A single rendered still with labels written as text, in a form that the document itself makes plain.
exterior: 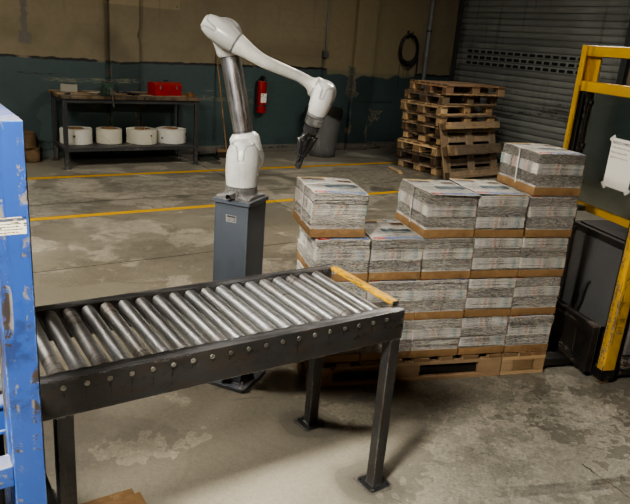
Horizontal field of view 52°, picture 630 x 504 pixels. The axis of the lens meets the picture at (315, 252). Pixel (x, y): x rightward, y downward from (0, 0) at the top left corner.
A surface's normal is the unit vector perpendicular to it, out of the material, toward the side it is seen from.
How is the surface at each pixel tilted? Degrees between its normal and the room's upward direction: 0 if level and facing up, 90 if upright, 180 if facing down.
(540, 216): 90
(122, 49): 90
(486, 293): 89
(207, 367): 90
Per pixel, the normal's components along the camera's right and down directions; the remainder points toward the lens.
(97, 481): 0.07, -0.95
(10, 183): 0.54, 0.30
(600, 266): -0.96, 0.01
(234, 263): -0.39, 0.26
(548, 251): 0.27, 0.32
